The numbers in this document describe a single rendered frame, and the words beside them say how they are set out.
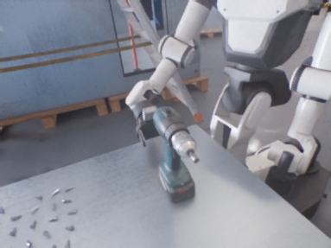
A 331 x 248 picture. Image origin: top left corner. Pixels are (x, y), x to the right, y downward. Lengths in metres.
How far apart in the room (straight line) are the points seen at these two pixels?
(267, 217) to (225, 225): 0.10
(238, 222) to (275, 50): 0.50
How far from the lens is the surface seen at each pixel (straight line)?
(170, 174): 0.58
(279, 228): 0.59
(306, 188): 1.41
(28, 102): 2.66
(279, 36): 0.76
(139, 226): 0.58
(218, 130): 0.94
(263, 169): 1.16
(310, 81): 0.75
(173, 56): 0.89
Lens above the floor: 1.12
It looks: 31 degrees down
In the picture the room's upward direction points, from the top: 6 degrees counter-clockwise
